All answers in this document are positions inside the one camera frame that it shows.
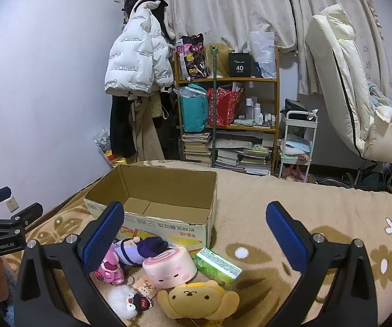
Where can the small stack of books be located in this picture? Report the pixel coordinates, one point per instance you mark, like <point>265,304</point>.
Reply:
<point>196,148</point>

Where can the yellow dog plush toy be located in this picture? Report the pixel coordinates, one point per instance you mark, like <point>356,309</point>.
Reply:
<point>192,299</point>

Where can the teal shopping bag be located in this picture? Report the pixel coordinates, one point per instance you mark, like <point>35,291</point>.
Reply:
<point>192,112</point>

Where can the blond wig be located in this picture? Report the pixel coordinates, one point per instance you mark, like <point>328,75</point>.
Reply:
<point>221,58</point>

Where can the green pole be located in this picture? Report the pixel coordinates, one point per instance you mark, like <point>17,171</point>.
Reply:
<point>214,126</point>

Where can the red patterned gift bag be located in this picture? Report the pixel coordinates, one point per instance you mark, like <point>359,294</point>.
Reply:
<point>224,107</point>

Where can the white wall outlet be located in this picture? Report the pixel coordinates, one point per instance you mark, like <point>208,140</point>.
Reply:
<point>12,204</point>

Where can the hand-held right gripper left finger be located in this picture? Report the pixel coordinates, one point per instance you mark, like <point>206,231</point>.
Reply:
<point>104,235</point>

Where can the white puffer jacket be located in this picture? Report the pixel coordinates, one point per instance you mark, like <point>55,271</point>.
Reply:
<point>138,51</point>

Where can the pink bear plush toy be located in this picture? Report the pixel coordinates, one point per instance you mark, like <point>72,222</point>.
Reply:
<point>109,269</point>

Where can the pink roll cake squishy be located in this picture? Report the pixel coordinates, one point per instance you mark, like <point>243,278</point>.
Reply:
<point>168,267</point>

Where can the cardboard box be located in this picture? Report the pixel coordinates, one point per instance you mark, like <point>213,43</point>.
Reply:
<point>168,184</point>

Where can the light blue cloth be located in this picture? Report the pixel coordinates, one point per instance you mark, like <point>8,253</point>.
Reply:
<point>379,95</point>

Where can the person's left hand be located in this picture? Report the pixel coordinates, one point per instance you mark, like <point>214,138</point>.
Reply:
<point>0,279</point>

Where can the plastic bag of toys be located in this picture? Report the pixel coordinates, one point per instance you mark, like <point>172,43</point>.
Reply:
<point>104,141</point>

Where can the group of white cosmetic bottles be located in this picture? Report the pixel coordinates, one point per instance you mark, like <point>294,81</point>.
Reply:
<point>259,112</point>

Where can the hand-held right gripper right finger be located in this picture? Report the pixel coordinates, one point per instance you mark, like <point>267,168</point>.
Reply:
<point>284,235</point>

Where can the white rolling cart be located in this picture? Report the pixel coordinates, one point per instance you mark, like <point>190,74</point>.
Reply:
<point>299,115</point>

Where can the white plastic bag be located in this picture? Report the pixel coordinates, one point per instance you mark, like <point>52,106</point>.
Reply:
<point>264,51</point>

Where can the large pile of books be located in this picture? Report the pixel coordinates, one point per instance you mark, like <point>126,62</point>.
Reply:
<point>247,160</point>

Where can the cream padded chair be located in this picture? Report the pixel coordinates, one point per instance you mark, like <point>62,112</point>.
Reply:
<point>342,75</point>

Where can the black hanging garment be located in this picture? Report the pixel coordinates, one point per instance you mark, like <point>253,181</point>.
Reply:
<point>122,126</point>

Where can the wooden shelf unit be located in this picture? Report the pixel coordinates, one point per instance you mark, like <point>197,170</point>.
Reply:
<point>226,80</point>

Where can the green tissue pack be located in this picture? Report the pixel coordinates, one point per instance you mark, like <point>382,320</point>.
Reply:
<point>216,267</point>

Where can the beige hanging pants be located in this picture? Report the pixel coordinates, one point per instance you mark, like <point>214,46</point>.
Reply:
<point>146,129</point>

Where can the patterned black pink bag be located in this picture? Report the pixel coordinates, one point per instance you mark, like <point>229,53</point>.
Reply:
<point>192,58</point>

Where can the purple-haired plush doll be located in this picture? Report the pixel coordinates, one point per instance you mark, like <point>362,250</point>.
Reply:
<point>131,250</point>

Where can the black box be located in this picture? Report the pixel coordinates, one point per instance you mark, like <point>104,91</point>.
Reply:
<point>240,64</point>

